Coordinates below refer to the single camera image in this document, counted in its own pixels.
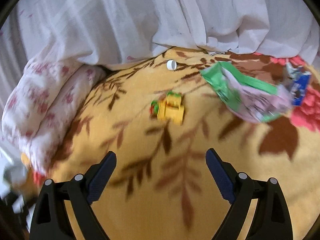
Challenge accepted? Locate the blue snack wrapper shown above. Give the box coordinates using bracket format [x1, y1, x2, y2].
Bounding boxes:
[283, 62, 311, 106]

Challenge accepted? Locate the yellow floral plush blanket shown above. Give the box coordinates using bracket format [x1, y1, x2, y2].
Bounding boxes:
[48, 48, 319, 239]

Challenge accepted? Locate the yellow toy vehicle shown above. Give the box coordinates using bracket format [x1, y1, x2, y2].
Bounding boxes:
[149, 90, 185, 125]

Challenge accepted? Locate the green snack bag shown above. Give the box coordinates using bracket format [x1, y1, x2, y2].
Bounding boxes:
[200, 61, 292, 123]

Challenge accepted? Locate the folded pink floral quilt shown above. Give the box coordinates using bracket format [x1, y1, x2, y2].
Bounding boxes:
[2, 59, 105, 174]

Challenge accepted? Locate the white bottle cap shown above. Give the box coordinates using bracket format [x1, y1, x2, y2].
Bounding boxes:
[166, 60, 177, 71]

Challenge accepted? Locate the white sheer curtain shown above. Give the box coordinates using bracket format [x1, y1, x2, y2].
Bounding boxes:
[1, 0, 319, 106]

